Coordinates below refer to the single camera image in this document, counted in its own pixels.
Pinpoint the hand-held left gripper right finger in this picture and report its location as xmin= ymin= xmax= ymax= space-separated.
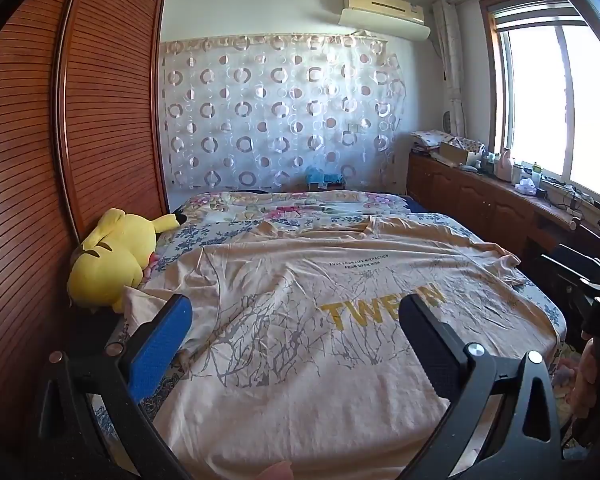
xmin=380 ymin=294 xmax=563 ymax=480

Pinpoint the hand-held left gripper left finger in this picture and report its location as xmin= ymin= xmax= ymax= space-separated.
xmin=35 ymin=294 xmax=201 ymax=480

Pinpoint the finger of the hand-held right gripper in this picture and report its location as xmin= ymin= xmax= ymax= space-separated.
xmin=539 ymin=254 xmax=600 ymax=306
xmin=555 ymin=244 xmax=600 ymax=277

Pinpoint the beige printed t-shirt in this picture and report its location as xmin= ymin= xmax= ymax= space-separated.
xmin=122 ymin=215 xmax=536 ymax=480

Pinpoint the person's right hand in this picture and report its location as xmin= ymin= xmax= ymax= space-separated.
xmin=570 ymin=330 xmax=600 ymax=416

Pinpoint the person's left hand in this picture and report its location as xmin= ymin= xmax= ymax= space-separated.
xmin=254 ymin=461 xmax=297 ymax=480

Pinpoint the patterned floor rug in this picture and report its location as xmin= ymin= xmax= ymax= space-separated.
xmin=550 ymin=350 xmax=588 ymax=411

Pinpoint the yellow plush toy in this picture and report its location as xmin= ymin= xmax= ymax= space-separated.
xmin=66 ymin=208 xmax=187 ymax=312

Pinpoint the bed with blue floral sheet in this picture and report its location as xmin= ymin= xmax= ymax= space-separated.
xmin=87 ymin=210 xmax=566 ymax=480

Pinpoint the wooden low cabinet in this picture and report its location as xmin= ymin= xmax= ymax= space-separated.
xmin=407 ymin=152 xmax=600 ymax=261

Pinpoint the pink bottle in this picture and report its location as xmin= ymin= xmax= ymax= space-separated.
xmin=496 ymin=147 xmax=515 ymax=181

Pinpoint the cardboard box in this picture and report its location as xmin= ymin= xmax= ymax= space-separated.
xmin=439 ymin=141 xmax=476 ymax=166

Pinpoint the wooden-framed window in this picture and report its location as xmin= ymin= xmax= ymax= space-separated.
xmin=482 ymin=0 xmax=600 ymax=211

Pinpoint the floral pillow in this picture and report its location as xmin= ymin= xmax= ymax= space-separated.
xmin=172 ymin=190 xmax=411 ymax=233

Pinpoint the floral cloth pile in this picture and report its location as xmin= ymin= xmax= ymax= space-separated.
xmin=411 ymin=130 xmax=456 ymax=153

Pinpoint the blue toy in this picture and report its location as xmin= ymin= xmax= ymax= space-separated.
xmin=306 ymin=166 xmax=345 ymax=186

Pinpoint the white patterned window curtain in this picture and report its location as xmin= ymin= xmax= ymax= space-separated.
xmin=432 ymin=0 xmax=467 ymax=138

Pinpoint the circle-patterned sheer curtain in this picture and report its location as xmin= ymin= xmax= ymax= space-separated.
xmin=159 ymin=34 xmax=407 ymax=195

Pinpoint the wooden slatted wardrobe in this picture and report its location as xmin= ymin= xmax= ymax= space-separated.
xmin=0 ymin=0 xmax=171 ymax=461

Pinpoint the white air conditioner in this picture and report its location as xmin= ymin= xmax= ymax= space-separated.
xmin=338 ymin=0 xmax=432 ymax=41

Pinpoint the black cable bundle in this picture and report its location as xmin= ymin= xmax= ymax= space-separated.
xmin=547 ymin=184 xmax=593 ymax=211

